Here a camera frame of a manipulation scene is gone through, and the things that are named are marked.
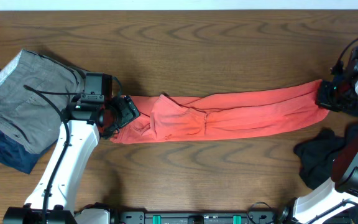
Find red printed t-shirt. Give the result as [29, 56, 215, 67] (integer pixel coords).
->
[110, 80, 329, 144]

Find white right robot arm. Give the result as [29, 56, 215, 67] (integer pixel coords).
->
[280, 77, 358, 223]

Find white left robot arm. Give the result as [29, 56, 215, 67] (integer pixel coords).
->
[2, 94, 140, 224]

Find black garment with white logo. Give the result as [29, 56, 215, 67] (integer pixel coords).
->
[293, 123, 358, 190]

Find grey folded trousers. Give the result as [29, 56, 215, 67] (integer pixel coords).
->
[0, 50, 85, 154]

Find navy blue folded garment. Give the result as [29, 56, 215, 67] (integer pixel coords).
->
[0, 131, 51, 174]

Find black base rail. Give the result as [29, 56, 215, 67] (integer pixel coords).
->
[113, 210, 352, 224]

